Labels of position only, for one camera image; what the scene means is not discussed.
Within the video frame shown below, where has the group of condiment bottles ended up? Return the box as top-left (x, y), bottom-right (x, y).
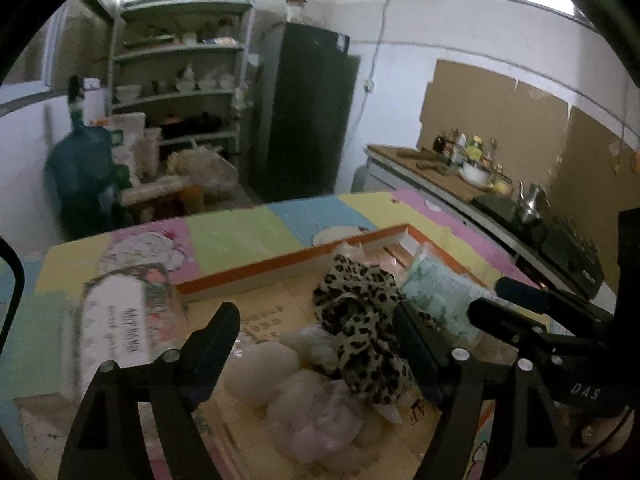
top-left (432, 130), bottom-right (511, 181)

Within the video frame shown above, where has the dark refrigerator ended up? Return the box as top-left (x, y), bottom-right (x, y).
top-left (250, 22), bottom-right (362, 203)

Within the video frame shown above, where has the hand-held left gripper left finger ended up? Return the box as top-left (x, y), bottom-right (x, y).
top-left (57, 301), bottom-right (242, 480)

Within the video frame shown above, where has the kitchen counter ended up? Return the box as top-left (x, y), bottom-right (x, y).
top-left (364, 144), bottom-right (551, 281)

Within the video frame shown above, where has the tall cardboard wall sheet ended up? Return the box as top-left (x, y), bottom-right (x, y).
top-left (550, 105), bottom-right (640, 281)

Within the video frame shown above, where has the black cable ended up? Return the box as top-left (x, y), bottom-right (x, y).
top-left (0, 237), bottom-right (26, 356)

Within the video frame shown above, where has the white shelf rack with dishes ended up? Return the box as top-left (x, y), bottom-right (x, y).
top-left (107, 0), bottom-right (256, 186)

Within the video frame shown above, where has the cardboard box orange rim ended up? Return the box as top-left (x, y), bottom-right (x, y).
top-left (172, 224), bottom-right (551, 480)

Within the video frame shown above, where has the mint green packet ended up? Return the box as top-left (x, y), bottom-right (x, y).
top-left (400, 252), bottom-right (501, 346)

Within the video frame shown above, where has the white sack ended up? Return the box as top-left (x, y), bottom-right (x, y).
top-left (105, 112), bottom-right (148, 181)

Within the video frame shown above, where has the leopard print cloth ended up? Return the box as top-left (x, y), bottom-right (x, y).
top-left (312, 254), bottom-right (441, 407)

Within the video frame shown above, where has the person's right hand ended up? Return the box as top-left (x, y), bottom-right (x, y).
top-left (582, 406), bottom-right (635, 461)

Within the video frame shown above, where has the blue water jug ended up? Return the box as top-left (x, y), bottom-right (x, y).
top-left (44, 77), bottom-right (126, 233)

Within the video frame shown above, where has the plastic bags pile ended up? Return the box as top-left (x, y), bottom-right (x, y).
top-left (167, 145), bottom-right (240, 196)

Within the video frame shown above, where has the white printed packet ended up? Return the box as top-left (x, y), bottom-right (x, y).
top-left (80, 265), bottom-right (188, 376)

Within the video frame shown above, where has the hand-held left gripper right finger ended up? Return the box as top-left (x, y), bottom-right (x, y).
top-left (392, 303), bottom-right (577, 480)

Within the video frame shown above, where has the white bowl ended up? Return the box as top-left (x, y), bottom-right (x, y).
top-left (459, 160), bottom-right (493, 183)

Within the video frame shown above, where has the large cardboard wall sheet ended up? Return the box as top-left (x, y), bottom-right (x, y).
top-left (419, 59), bottom-right (571, 171)

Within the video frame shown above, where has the black stove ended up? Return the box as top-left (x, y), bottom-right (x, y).
top-left (472, 195), bottom-right (606, 296)

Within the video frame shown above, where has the metal kettle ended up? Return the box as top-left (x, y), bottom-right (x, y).
top-left (515, 182), bottom-right (547, 224)

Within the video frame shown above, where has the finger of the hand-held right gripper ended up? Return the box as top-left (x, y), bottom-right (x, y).
top-left (467, 297), bottom-right (551, 347)
top-left (494, 276), bottom-right (617, 322)

